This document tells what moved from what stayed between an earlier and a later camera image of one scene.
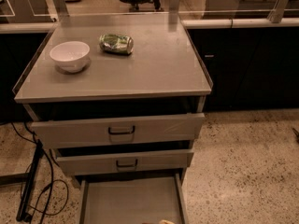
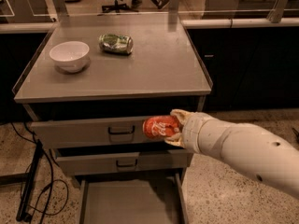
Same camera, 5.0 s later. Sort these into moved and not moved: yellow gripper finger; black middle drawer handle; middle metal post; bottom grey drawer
Moved: yellow gripper finger
Not moved: middle metal post; bottom grey drawer; black middle drawer handle
